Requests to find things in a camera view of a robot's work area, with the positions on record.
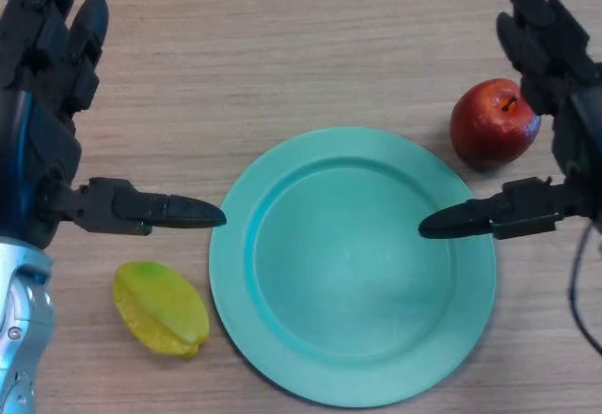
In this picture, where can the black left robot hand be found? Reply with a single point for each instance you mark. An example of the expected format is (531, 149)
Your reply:
(42, 150)

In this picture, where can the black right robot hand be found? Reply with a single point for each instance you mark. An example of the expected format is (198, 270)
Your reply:
(574, 117)

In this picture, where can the yellow starfruit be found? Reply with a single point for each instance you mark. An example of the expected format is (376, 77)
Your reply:
(160, 310)

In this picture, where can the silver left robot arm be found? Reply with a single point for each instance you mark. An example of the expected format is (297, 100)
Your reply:
(23, 320)

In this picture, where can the green round plate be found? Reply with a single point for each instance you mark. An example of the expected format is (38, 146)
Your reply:
(353, 282)

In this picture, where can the red apple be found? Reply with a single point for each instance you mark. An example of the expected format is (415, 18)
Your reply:
(489, 127)

